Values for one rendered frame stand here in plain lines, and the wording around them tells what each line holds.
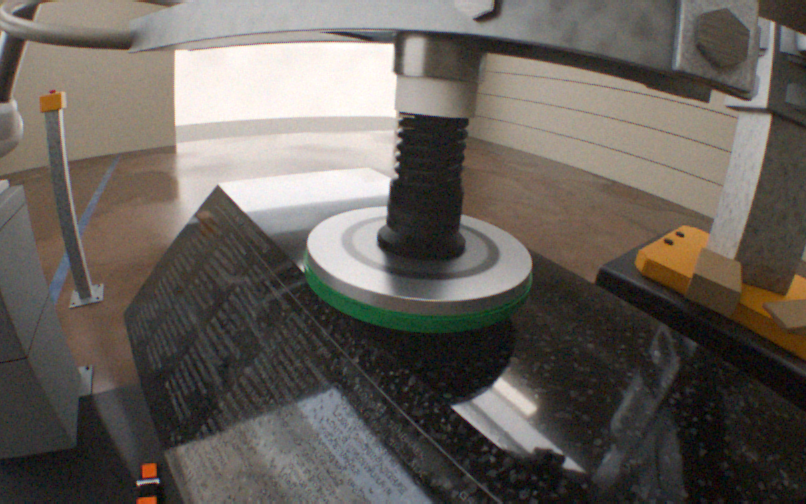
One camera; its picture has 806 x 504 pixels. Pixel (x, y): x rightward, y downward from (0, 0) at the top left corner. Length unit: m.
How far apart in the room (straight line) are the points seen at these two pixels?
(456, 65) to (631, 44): 0.13
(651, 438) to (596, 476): 0.06
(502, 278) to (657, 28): 0.22
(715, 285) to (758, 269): 0.27
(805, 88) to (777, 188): 0.22
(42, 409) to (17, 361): 0.19
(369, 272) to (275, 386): 0.16
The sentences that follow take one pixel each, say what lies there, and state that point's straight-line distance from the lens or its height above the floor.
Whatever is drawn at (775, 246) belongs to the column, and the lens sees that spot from 1.01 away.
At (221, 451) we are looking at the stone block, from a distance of 0.45.
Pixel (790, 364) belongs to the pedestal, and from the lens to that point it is 0.86.
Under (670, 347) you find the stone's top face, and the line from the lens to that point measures 0.44.
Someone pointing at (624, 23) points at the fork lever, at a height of 1.11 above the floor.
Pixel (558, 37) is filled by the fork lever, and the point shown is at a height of 1.09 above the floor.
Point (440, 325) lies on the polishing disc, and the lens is 0.29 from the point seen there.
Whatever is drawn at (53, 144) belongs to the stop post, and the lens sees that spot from 2.15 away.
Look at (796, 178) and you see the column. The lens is 1.00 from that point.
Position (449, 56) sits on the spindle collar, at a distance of 0.31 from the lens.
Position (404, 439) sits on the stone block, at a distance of 0.30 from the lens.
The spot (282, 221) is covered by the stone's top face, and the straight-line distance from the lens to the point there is 0.58.
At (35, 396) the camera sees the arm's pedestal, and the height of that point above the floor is 0.26.
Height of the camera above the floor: 1.05
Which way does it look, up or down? 24 degrees down
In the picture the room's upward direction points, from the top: 5 degrees clockwise
